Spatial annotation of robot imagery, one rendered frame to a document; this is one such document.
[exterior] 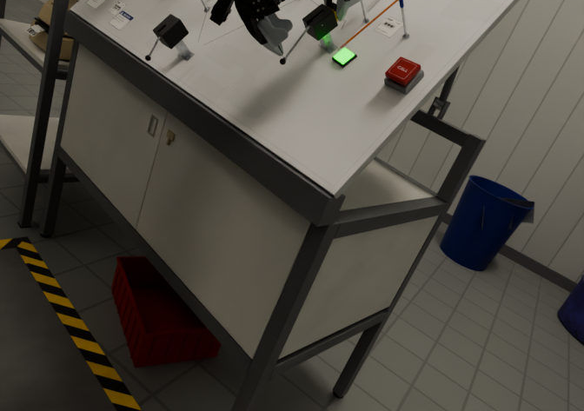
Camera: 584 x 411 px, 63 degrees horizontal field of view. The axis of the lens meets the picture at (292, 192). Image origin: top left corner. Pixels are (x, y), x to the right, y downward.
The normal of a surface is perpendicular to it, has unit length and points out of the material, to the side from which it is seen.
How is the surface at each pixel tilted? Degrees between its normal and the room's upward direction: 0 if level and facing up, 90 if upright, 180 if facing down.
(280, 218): 90
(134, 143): 90
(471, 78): 90
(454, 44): 52
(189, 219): 90
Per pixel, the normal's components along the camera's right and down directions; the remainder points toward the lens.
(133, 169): -0.66, 0.06
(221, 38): -0.30, -0.48
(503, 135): -0.50, 0.16
